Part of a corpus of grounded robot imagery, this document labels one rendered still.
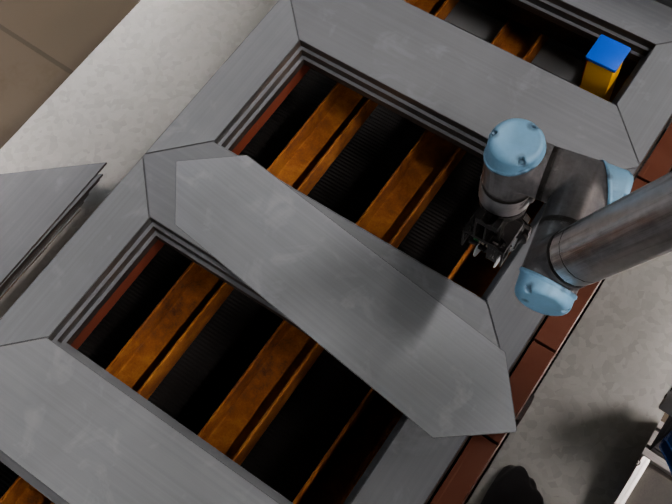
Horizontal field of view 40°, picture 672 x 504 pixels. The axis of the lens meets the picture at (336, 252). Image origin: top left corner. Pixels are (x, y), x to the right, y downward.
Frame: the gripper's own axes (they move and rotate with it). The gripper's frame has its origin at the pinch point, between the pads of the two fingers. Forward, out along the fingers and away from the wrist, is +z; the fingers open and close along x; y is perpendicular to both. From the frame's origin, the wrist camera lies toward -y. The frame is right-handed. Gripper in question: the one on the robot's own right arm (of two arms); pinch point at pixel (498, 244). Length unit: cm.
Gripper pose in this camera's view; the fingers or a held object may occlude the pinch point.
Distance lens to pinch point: 152.9
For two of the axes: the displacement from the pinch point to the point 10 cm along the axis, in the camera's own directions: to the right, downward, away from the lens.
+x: 8.2, 4.9, -2.9
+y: -5.7, 7.6, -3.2
